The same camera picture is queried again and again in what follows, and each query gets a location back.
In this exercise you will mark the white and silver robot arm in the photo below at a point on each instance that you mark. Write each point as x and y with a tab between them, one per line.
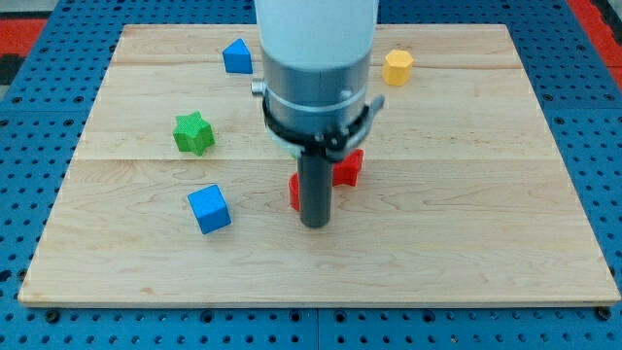
315	56

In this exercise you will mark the blue cube block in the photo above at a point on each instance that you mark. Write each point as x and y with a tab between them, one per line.
209	208

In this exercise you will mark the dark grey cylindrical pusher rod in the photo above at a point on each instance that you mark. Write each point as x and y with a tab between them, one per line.
315	186

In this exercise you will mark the red cylinder block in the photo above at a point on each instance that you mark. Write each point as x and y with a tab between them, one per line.
294	192

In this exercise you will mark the red star block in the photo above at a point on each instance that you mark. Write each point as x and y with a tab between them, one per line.
346	172

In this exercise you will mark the green star block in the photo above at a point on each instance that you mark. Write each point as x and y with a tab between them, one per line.
193	134

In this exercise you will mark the light wooden board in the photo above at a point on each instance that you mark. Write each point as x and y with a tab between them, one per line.
463	199

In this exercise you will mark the yellow hexagonal block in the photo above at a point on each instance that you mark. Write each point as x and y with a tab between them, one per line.
397	68

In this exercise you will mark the blue triangular prism block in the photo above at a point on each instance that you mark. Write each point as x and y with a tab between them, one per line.
238	58

